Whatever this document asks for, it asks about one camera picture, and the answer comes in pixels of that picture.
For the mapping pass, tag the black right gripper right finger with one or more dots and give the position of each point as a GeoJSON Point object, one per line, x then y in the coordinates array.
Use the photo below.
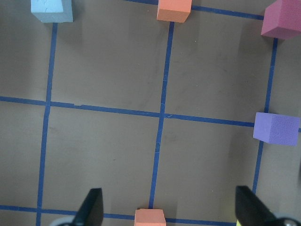
{"type": "Point", "coordinates": [250, 210]}

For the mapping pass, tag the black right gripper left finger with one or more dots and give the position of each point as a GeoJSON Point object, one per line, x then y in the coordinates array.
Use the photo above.
{"type": "Point", "coordinates": [91, 210]}

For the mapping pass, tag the light blue block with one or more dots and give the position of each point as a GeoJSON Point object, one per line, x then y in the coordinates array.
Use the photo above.
{"type": "Point", "coordinates": [52, 11]}

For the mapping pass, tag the orange block inner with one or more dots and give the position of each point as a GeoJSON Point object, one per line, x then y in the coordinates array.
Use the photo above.
{"type": "Point", "coordinates": [149, 217]}

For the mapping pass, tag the orange block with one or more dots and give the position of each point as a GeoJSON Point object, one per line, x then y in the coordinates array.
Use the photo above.
{"type": "Point", "coordinates": [149, 217]}
{"type": "Point", "coordinates": [174, 10]}

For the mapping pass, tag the purple block near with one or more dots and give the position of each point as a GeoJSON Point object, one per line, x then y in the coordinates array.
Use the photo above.
{"type": "Point", "coordinates": [276, 128]}

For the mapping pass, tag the pink block near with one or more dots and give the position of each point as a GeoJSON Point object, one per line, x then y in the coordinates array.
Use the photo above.
{"type": "Point", "coordinates": [282, 19]}

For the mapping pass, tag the orange block outer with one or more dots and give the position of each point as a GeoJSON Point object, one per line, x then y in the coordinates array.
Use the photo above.
{"type": "Point", "coordinates": [174, 10]}

